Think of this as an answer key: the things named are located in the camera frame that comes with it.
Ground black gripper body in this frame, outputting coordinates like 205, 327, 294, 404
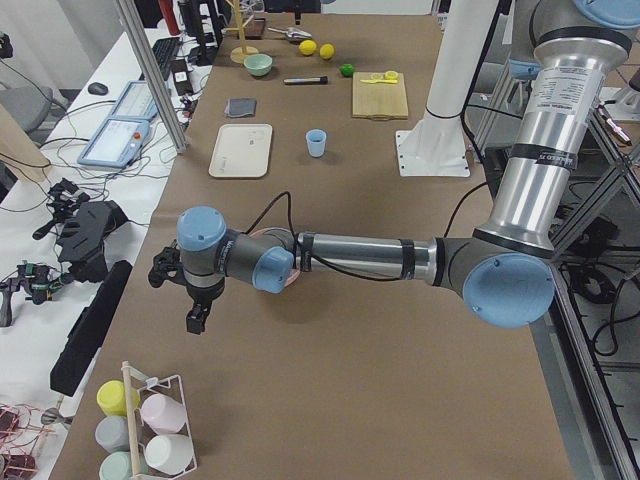
148, 243, 225, 315

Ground metal ice scoop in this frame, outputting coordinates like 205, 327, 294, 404
267, 27, 313, 43

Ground pink cup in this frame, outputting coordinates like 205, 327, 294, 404
140, 393, 187, 435

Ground pink bowl of ice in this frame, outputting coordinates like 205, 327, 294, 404
249, 227, 300, 294

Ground white cup rack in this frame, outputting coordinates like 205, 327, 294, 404
121, 361, 198, 479

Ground light blue cup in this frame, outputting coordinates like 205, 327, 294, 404
305, 129, 327, 158

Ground white cup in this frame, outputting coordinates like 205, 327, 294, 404
144, 434, 194, 475

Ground grey cup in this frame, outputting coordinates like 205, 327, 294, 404
94, 415, 130, 454

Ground mint cup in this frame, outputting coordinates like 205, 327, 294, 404
98, 451, 133, 480

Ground yellow lemon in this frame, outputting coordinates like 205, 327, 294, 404
298, 39, 317, 56
319, 43, 335, 60

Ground mint green bowl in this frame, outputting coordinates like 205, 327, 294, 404
243, 53, 273, 78

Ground wooden mug tree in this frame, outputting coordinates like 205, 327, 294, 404
226, 0, 259, 64

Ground green lime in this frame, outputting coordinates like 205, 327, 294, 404
339, 63, 355, 78

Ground black long bar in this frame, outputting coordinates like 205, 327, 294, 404
49, 260, 132, 397

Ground yellow plastic knife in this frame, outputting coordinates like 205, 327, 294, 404
359, 78, 398, 84

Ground grey folded cloth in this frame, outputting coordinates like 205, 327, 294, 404
224, 98, 257, 118

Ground wooden cutting board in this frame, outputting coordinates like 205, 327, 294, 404
352, 71, 409, 120

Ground teach pendant near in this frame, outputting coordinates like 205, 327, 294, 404
78, 117, 150, 169

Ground teach pendant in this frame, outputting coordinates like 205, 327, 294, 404
78, 117, 150, 169
110, 80, 158, 120

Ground black keyboard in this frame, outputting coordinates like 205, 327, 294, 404
152, 37, 180, 81

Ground cream rabbit tray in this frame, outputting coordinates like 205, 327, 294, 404
208, 124, 273, 179

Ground teach pendant far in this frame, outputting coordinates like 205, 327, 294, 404
110, 80, 158, 120

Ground black computer mouse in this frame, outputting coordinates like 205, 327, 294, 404
87, 82, 109, 96

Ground aluminium frame post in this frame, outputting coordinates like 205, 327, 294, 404
114, 0, 187, 154

